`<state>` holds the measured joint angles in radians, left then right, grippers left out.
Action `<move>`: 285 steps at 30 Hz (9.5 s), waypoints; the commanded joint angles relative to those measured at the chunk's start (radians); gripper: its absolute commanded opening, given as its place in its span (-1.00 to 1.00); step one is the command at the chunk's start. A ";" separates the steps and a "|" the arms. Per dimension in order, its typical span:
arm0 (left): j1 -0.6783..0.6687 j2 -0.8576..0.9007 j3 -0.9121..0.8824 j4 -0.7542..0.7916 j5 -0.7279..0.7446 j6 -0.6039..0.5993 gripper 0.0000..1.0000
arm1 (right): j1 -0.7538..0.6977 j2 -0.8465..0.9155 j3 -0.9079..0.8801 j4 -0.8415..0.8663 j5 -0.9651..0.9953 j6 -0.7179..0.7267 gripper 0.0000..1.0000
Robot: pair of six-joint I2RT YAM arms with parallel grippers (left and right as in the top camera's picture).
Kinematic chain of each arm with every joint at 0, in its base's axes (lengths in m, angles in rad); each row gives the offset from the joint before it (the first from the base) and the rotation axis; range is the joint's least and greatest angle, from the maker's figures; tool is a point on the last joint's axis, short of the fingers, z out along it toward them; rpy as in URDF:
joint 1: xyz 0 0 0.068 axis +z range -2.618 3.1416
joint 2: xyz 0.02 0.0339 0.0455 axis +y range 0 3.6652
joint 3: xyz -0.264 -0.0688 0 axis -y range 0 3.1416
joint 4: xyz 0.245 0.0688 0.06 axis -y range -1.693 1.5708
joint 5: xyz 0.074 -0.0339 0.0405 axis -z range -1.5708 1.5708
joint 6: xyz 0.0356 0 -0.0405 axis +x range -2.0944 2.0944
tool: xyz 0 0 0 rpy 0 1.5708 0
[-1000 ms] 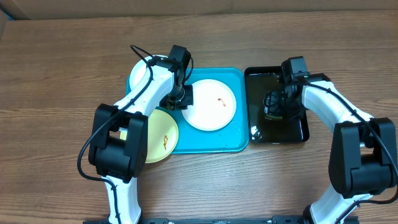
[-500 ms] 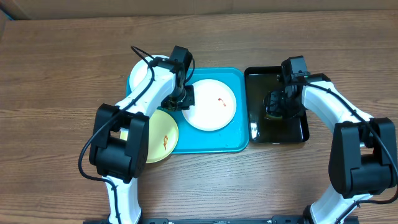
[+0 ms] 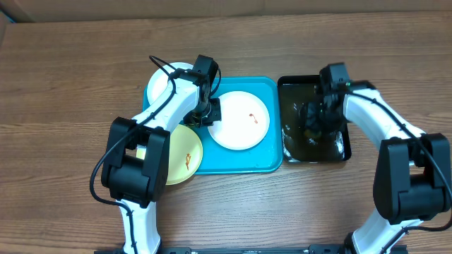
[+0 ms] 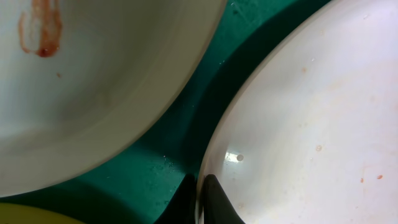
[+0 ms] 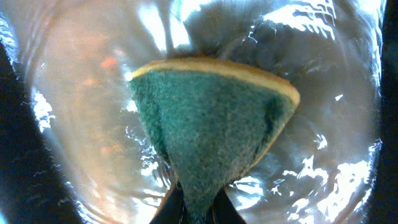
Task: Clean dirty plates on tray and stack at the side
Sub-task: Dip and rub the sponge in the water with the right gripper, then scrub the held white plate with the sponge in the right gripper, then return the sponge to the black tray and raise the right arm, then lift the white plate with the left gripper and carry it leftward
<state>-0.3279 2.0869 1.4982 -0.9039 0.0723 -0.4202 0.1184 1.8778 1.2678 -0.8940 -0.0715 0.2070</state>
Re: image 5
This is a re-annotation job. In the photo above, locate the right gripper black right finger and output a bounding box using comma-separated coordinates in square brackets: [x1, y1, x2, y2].
[213, 189, 246, 224]

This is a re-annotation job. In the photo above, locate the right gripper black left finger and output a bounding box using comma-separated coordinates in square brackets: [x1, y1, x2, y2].
[150, 182, 187, 224]

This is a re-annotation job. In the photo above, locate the green yellow sponge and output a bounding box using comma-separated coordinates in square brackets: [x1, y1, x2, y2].
[129, 58, 300, 223]

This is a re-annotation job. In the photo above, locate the white plate with stain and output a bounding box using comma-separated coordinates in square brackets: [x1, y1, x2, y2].
[1, 0, 386, 223]

